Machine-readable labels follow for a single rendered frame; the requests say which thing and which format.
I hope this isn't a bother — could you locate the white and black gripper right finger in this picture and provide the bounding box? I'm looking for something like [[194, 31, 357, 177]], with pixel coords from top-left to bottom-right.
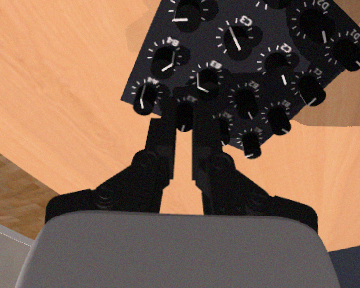
[[192, 98, 318, 234]]

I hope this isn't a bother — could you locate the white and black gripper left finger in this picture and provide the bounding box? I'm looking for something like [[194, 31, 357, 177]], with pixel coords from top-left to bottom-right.
[[45, 97, 177, 224]]

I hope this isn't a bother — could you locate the black knob box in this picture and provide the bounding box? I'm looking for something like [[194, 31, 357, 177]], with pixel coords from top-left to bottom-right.
[[120, 0, 360, 159]]

